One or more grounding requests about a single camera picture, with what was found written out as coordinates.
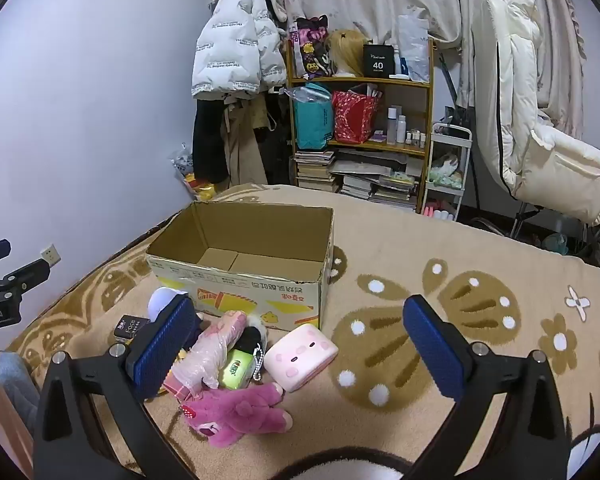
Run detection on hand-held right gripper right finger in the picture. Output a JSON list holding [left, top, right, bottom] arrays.
[[402, 294, 568, 480]]

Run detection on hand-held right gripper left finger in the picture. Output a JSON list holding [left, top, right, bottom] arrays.
[[32, 294, 203, 480]]

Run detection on white-haired plush doll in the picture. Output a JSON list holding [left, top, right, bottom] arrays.
[[147, 287, 191, 323]]

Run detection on pink plush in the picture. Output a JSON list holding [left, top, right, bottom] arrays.
[[162, 310, 248, 401]]

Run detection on green tissue packet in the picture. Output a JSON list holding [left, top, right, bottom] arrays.
[[219, 349, 261, 391]]

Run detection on black plush toy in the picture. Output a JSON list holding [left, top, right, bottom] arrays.
[[237, 316, 270, 356]]

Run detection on magenta plush bear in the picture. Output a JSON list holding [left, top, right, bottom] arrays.
[[182, 381, 293, 448]]

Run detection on printed cardboard box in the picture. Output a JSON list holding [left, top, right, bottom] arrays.
[[145, 201, 336, 332]]

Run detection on pink pig squishy cube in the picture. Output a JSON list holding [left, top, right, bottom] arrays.
[[264, 323, 339, 393]]

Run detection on small black box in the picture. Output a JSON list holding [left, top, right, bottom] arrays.
[[114, 315, 151, 343]]

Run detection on blue grey cloth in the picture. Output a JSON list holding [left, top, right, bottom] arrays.
[[0, 352, 41, 426]]

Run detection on beige flower printed blanket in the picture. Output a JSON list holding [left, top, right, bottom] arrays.
[[5, 182, 600, 480]]

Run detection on white trolley cart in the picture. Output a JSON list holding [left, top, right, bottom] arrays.
[[422, 124, 473, 223]]

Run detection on yellow red packet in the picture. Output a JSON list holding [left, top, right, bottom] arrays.
[[185, 174, 218, 201]]

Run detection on pale green packets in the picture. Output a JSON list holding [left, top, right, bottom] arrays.
[[429, 154, 463, 185]]

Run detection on stack of books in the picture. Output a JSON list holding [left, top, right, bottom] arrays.
[[294, 150, 421, 211]]

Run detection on clear plastic bag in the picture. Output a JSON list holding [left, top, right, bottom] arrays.
[[172, 144, 196, 176]]

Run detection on wooden shelf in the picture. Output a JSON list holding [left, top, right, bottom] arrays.
[[285, 37, 436, 213]]

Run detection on black hanging garment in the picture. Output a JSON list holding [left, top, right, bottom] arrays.
[[192, 97, 231, 185]]

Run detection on beige hanging coat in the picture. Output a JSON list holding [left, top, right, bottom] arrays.
[[220, 94, 271, 186]]

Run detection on red patterned bag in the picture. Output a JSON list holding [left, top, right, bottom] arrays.
[[331, 90, 381, 144]]

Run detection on teal bag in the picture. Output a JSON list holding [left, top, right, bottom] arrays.
[[292, 85, 335, 151]]

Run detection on black box with white label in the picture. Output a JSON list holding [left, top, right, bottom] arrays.
[[363, 44, 396, 75]]

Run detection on white plastic bag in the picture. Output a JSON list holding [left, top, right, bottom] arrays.
[[397, 14, 431, 83]]

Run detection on white puffer jacket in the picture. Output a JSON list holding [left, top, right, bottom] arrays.
[[192, 0, 288, 100]]

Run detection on blonde wig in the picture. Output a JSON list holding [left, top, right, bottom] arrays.
[[328, 30, 373, 77]]

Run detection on purple printed bag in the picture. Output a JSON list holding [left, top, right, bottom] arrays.
[[292, 16, 331, 80]]

